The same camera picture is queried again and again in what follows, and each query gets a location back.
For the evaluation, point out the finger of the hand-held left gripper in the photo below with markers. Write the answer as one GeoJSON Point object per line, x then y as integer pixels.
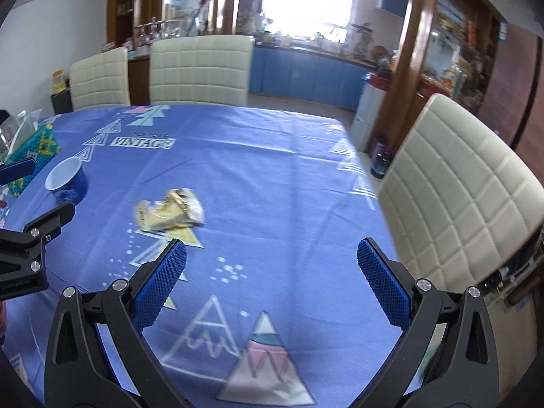
{"type": "Point", "coordinates": [17, 171]}
{"type": "Point", "coordinates": [51, 223]}

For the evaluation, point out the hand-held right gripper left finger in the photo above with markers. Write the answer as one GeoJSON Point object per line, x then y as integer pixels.
{"type": "Point", "coordinates": [163, 280]}

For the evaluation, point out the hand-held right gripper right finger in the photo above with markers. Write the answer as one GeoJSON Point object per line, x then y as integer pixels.
{"type": "Point", "coordinates": [384, 280]}

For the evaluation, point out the gold snack wrapper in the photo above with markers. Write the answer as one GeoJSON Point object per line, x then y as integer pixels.
{"type": "Point", "coordinates": [170, 214]}

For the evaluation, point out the patterned green tissue box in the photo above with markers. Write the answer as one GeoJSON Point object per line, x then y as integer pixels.
{"type": "Point", "coordinates": [40, 146]}

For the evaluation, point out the blue and white cup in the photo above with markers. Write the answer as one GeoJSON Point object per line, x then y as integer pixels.
{"type": "Point", "coordinates": [70, 187]}

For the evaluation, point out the clear plastic bag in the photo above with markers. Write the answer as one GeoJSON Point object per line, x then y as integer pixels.
{"type": "Point", "coordinates": [17, 129]}

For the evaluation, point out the cream padded dining chair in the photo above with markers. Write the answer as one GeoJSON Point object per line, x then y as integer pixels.
{"type": "Point", "coordinates": [100, 78]}
{"type": "Point", "coordinates": [459, 204]}
{"type": "Point", "coordinates": [199, 72]}

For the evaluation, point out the purple water bottle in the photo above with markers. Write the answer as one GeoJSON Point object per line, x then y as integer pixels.
{"type": "Point", "coordinates": [380, 157]}

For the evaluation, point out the blue printed tablecloth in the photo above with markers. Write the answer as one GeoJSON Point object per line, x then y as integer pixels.
{"type": "Point", "coordinates": [255, 170]}

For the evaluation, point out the white water dispenser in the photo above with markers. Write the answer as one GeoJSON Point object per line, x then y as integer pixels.
{"type": "Point", "coordinates": [365, 110]}

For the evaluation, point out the wooden glass-door cabinet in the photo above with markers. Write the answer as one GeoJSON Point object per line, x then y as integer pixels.
{"type": "Point", "coordinates": [127, 4]}

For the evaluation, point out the row of hanging wine glasses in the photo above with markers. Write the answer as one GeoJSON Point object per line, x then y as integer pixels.
{"type": "Point", "coordinates": [161, 32]}

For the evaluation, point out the blue kitchen base cabinet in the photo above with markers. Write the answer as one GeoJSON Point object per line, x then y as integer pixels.
{"type": "Point", "coordinates": [306, 74]}

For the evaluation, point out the wooden display shelf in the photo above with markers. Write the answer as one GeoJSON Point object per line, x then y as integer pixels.
{"type": "Point", "coordinates": [459, 51]}

